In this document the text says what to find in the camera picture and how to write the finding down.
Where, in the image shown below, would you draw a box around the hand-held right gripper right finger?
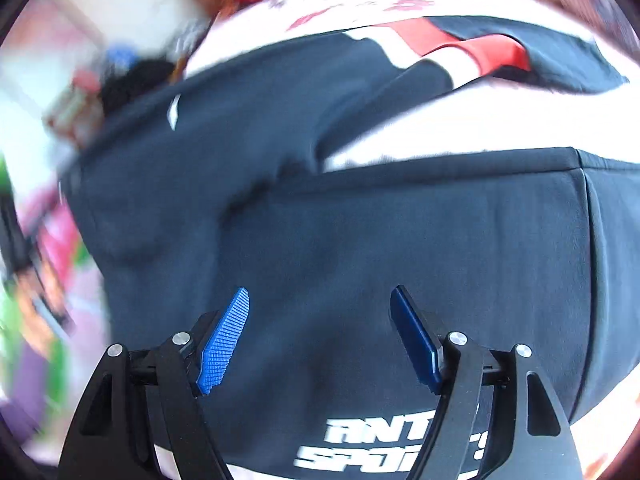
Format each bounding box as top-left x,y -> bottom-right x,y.
390,286 -> 583,480

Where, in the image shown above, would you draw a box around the bed with floral white sheet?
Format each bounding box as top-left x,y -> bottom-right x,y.
182,0 -> 640,480

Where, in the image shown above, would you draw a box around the wooden chair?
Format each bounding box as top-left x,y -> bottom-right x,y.
42,67 -> 108,148

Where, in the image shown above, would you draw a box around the blue object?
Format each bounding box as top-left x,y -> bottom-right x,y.
107,45 -> 138,66

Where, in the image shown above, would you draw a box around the black clothes pile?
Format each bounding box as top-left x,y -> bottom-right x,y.
100,59 -> 176,116

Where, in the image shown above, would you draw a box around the dark navy pants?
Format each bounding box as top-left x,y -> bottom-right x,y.
60,15 -> 640,480

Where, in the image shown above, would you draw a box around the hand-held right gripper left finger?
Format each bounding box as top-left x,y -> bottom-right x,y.
59,287 -> 251,480

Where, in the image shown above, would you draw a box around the floral wardrobe door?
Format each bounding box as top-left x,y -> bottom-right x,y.
0,150 -> 113,461

